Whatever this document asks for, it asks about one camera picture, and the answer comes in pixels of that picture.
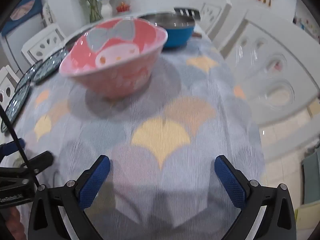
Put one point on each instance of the blue steel bowl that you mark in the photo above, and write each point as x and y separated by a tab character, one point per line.
179	27

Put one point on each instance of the blue fridge cover cloth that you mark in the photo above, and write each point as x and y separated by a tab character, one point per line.
25	10

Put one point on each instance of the red ornament jar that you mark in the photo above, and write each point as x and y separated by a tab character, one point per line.
122	7

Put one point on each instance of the white dining chair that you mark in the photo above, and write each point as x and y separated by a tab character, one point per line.
6	84
37	47

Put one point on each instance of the white chair right near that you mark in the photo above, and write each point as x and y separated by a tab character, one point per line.
275	65

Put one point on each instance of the blue patterned plate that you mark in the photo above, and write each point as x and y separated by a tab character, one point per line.
27	77
50	66
13	102

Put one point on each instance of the white dining chair far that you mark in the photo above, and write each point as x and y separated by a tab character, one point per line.
6	84

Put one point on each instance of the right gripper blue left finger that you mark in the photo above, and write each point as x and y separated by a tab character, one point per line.
46	221

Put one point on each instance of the white refrigerator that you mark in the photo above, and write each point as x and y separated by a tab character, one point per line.
13	42

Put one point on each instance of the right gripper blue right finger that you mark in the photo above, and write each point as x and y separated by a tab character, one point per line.
265	212

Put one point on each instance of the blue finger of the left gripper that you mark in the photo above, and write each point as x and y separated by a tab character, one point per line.
42	161
7	149

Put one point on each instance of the white vase blue flowers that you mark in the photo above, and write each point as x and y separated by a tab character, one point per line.
106	10

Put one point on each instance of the scallop pattern tablecloth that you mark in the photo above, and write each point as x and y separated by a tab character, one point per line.
162	143

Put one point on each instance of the pink cartoon bowl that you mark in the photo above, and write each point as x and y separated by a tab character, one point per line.
115	58

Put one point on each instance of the white chair right far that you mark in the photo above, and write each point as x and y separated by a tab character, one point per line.
213	16

